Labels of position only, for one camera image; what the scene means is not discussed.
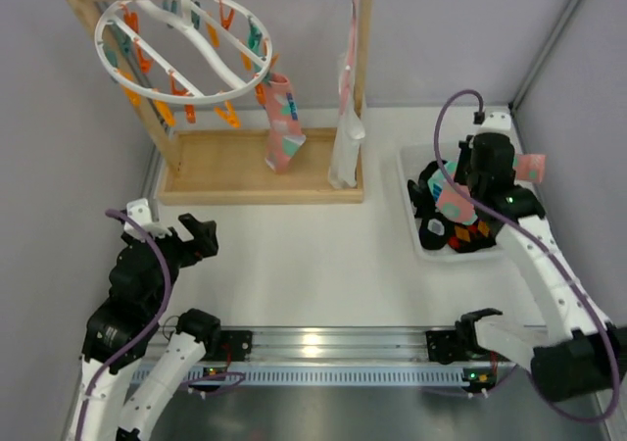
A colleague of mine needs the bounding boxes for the white plastic basket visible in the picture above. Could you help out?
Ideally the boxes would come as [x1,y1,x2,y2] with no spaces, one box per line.
[397,143,503,263]

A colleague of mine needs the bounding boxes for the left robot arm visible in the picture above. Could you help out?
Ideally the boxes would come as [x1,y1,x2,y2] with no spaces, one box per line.
[68,209,221,440]

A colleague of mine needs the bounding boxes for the argyle red orange sock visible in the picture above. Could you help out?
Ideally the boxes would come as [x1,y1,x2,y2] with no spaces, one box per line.
[448,220,496,254]

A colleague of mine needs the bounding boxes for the round white clip hanger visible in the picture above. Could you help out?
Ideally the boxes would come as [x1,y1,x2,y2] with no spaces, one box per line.
[93,0,276,107]

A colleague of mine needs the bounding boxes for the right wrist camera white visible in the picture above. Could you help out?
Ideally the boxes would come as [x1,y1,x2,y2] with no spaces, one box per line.
[475,111,512,136]

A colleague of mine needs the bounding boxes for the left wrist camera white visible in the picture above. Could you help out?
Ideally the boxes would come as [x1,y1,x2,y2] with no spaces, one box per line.
[123,198,172,241]

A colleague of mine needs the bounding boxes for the pink sock green patches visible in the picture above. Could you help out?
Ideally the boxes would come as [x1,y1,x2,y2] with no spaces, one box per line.
[435,154,546,224]

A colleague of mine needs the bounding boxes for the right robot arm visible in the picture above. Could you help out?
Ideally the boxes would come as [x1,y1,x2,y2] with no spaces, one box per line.
[455,132,626,402]

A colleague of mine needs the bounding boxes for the mint green sock blue hexagon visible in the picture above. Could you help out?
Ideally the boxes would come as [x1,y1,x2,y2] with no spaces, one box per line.
[425,160,458,202]

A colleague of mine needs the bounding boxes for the wooden rack base tray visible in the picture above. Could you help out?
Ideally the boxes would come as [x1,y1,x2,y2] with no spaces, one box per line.
[157,128,364,206]

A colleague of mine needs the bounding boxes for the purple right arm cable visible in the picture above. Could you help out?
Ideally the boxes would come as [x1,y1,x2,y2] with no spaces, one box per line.
[433,89,621,423]

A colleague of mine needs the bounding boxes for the white perforated cable duct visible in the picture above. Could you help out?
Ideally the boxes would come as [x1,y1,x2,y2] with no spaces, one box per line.
[131,365,491,388]

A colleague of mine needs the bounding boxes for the white plastic bag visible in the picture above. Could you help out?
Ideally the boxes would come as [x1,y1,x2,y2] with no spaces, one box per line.
[328,53,366,190]

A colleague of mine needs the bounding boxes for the black sock white hexagon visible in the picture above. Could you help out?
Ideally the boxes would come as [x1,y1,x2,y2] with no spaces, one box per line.
[418,214,455,251]

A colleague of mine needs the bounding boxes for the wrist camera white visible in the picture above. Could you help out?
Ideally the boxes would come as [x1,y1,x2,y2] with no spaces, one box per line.
[475,111,512,136]
[123,198,172,241]

